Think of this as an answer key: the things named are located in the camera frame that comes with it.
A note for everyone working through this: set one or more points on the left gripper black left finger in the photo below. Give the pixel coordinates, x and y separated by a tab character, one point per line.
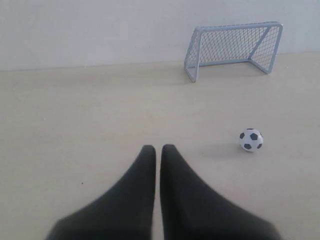
124	212

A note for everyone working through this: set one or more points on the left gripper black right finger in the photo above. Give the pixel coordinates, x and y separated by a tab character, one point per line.
192	210

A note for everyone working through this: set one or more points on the black and white toy football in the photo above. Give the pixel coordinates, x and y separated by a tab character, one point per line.
251	140

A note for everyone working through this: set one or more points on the small white toy goal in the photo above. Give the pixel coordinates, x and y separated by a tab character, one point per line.
253	43

